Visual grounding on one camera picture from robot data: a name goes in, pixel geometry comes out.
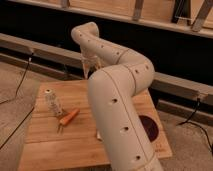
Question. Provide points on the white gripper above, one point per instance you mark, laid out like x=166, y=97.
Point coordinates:
x=89, y=56

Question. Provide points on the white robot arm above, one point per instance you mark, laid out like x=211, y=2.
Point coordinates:
x=110, y=92

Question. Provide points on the orange toy carrot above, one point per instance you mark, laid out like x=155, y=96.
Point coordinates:
x=66, y=119

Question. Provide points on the clear plastic bottle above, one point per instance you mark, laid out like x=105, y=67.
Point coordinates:
x=53, y=102

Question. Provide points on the white rectangular sponge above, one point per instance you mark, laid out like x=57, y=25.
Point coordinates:
x=98, y=136

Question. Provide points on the wooden board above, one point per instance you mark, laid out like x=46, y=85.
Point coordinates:
x=77, y=145

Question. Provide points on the dark red bowl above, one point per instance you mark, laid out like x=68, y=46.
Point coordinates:
x=150, y=127

